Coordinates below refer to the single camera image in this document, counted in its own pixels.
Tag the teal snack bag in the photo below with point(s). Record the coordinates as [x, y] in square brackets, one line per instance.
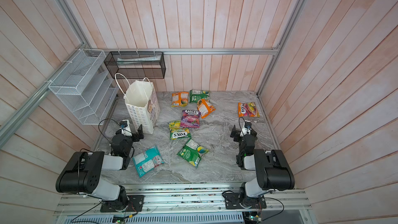
[147, 160]

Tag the orange fruit candy bag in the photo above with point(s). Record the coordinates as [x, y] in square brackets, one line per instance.
[248, 109]

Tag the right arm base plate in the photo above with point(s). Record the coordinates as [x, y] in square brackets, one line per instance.
[235, 200]

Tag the green snack bag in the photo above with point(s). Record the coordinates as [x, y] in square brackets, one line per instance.
[196, 95]

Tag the white printed paper bag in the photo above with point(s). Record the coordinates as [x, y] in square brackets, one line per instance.
[142, 104]

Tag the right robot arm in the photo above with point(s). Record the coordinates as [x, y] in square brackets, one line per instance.
[272, 171]

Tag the black mesh basket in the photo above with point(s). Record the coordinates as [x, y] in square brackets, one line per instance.
[136, 64]

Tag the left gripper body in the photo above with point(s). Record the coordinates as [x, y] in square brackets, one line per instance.
[134, 137]

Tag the aluminium frame crossbar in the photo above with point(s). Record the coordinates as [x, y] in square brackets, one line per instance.
[199, 51]

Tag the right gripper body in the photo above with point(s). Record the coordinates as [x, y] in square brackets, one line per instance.
[238, 138]

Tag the green spring tea candy bag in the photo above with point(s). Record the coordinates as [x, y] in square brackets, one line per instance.
[192, 152]

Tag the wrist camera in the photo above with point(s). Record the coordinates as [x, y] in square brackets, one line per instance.
[246, 130]
[125, 127]

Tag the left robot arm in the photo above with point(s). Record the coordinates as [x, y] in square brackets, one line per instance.
[82, 174]

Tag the white wire mesh shelf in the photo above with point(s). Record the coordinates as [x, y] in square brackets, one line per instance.
[84, 89]

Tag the green yellow Fox's candy bag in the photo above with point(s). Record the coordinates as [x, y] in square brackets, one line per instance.
[177, 131]

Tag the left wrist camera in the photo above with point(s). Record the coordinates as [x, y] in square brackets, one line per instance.
[125, 127]

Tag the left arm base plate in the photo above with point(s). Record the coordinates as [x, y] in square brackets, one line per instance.
[130, 203]

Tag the purple Fox's candy bag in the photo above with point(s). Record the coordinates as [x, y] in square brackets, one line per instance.
[190, 119]

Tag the aluminium mounting rail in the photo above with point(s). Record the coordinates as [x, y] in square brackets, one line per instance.
[183, 198]

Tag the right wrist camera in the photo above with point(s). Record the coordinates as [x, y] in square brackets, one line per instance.
[246, 130]

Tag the orange snack bag back left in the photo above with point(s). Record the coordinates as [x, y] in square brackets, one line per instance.
[180, 99]

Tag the orange white snack bag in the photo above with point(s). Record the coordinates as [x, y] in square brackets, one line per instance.
[205, 108]

